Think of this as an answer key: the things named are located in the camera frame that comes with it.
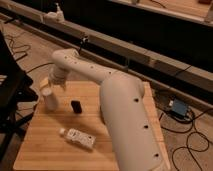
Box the black floor cable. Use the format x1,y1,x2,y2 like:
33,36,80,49
25,35,90,75

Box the white ceramic cup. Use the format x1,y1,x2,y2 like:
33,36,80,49
41,88,58,111

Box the blue box on floor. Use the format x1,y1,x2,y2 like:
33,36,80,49
169,99,188,118

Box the wooden rail beam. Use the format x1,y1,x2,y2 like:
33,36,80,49
0,0,213,97

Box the white plastic bottle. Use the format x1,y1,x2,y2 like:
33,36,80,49
59,128,96,150

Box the black eraser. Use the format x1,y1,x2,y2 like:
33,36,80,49
71,100,82,114

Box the black chair frame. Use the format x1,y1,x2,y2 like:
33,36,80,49
0,31,38,162

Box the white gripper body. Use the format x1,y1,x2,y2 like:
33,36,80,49
48,65,68,85

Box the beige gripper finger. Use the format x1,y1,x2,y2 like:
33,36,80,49
40,77,49,88
61,84,66,91

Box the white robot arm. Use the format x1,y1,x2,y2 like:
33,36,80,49
41,48,169,171

